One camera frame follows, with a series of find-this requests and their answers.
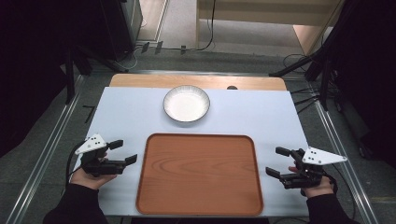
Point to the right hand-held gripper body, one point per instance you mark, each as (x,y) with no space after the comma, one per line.
(311,168)

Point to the dark floor plug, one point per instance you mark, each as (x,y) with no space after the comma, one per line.
(145,47)

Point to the white table cover sheet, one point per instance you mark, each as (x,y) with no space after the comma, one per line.
(130,115)

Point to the metal floor rail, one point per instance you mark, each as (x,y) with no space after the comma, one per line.
(345,168)
(43,155)

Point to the white round plate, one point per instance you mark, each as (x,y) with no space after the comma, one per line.
(186,104)

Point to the light wooden table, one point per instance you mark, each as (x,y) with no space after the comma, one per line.
(199,81)

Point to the black metal stand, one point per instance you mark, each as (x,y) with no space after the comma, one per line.
(314,67)
(70,77)

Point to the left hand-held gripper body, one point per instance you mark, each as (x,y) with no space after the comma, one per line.
(93,143)

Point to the person's right hand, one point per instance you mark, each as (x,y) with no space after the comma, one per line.
(317,189)

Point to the person's left hand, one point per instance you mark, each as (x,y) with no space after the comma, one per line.
(88,181)

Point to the dark round table grommet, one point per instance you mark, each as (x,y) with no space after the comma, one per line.
(232,87)

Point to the brown wooden tray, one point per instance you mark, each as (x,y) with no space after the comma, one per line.
(199,175)

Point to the light wooden shelf unit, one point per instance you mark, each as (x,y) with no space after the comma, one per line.
(264,12)

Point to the black cabinet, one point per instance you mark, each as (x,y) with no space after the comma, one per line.
(120,28)

